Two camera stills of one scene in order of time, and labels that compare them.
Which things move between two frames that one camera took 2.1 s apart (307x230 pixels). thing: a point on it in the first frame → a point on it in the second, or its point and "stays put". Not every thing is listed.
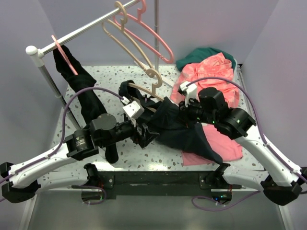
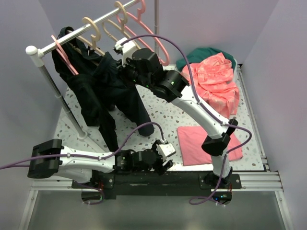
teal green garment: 197,55 stays put
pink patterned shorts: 216,71 stays put
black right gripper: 184,111 → 123,70
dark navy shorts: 172,129 → 100,84
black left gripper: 147,135 → 159,168
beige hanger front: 149,74 → 92,44
